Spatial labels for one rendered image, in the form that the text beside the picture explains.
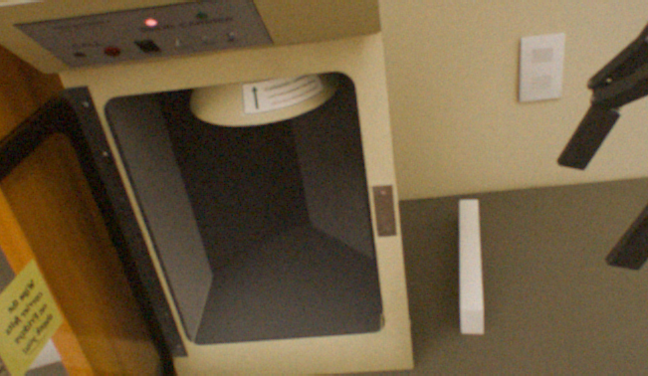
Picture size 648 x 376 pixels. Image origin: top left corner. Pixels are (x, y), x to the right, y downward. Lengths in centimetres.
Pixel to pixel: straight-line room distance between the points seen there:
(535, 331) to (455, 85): 44
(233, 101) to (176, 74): 7
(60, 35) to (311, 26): 21
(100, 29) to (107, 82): 12
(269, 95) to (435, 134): 54
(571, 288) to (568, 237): 12
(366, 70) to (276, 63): 9
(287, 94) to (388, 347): 36
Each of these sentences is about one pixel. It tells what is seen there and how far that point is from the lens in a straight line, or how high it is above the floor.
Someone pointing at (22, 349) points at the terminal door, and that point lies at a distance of 61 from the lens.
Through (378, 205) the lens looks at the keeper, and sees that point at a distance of 69.
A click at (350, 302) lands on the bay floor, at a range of 85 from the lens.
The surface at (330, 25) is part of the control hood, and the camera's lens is 55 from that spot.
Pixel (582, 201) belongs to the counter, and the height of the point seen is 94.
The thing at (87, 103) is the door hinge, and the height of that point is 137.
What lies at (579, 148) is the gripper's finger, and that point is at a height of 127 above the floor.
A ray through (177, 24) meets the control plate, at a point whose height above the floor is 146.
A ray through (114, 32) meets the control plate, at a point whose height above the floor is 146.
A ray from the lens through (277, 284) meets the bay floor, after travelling 90.
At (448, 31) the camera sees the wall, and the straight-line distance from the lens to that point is 107.
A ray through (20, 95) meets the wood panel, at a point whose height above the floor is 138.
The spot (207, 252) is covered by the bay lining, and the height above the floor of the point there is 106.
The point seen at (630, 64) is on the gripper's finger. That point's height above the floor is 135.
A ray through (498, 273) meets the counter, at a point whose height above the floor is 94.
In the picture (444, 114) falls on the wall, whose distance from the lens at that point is 112.
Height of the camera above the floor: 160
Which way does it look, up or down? 32 degrees down
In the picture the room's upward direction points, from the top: 9 degrees counter-clockwise
